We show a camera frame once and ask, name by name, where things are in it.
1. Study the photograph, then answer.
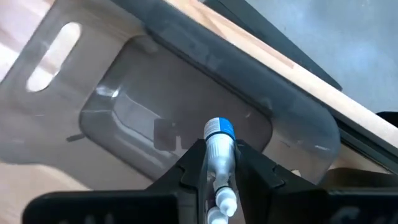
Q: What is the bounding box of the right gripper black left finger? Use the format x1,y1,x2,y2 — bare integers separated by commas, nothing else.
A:
23,138,208,224

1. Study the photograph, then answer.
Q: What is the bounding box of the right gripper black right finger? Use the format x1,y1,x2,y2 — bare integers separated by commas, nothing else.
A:
235,139,398,224

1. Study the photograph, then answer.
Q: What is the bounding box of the small white-capped dropper bottle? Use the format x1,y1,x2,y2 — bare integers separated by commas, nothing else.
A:
215,186,239,218
206,207,229,224

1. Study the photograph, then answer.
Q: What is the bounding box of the small dropper bottle blue label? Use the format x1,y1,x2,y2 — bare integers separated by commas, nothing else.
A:
203,117,239,187

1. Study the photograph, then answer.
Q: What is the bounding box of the translucent grey plastic bin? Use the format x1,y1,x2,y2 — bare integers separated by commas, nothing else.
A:
0,0,341,224

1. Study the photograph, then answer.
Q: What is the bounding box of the black aluminium table frame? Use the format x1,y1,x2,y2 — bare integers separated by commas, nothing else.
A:
334,118,398,175

